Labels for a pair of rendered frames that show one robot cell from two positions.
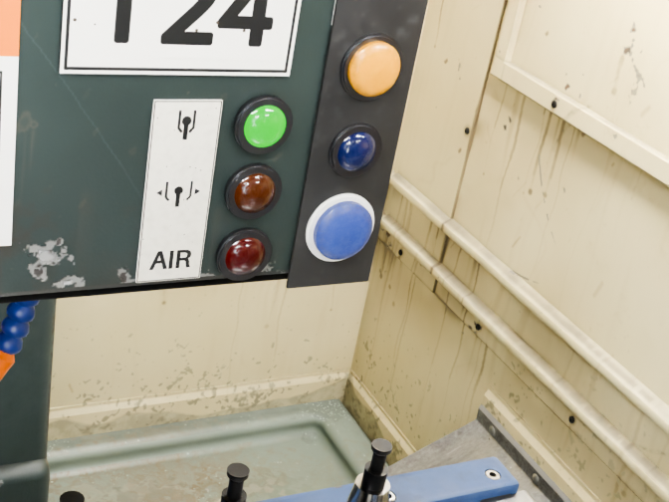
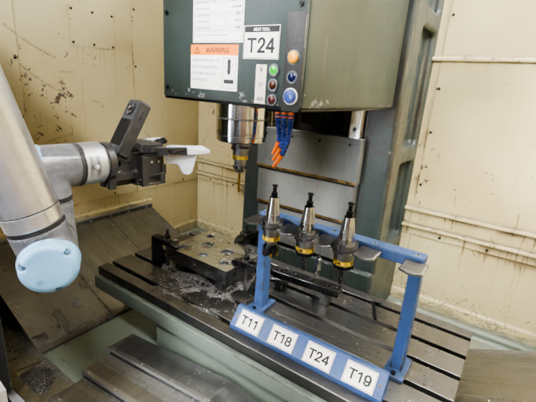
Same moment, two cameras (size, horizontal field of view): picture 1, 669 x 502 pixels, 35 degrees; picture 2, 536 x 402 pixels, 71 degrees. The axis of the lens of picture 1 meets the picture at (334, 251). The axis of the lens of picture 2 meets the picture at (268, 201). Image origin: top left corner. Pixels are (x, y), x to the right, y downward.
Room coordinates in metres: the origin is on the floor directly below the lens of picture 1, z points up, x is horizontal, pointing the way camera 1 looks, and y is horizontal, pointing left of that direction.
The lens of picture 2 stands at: (0.07, -0.75, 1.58)
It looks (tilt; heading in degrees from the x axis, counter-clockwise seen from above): 17 degrees down; 65
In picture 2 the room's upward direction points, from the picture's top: 4 degrees clockwise
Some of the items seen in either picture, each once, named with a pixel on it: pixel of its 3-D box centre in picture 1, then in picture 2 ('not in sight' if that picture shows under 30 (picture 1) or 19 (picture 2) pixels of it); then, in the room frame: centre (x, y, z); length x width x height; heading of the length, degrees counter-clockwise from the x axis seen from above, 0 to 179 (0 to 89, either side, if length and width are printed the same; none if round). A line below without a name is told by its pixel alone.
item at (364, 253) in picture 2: not in sight; (366, 254); (0.64, -0.11, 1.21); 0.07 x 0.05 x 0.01; 31
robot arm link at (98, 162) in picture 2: not in sight; (91, 163); (0.06, -0.02, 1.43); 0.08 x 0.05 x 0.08; 117
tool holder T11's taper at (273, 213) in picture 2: not in sight; (273, 208); (0.50, 0.13, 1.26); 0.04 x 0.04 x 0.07
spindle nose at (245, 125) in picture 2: not in sight; (242, 121); (0.48, 0.36, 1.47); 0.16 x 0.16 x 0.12
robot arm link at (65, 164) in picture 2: not in sight; (43, 170); (-0.02, -0.06, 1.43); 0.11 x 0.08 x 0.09; 27
